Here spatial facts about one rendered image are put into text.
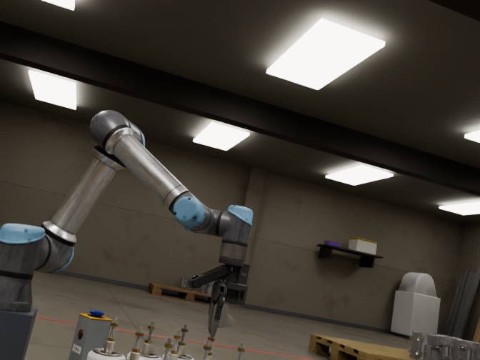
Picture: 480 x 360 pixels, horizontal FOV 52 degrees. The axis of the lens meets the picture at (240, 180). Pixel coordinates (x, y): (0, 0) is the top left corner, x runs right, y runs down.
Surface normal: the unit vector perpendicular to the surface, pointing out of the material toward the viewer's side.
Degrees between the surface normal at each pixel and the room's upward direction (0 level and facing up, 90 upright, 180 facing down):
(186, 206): 90
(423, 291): 90
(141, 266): 90
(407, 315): 90
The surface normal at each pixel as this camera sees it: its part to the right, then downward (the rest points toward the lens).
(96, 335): 0.70, -0.01
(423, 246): 0.31, -0.13
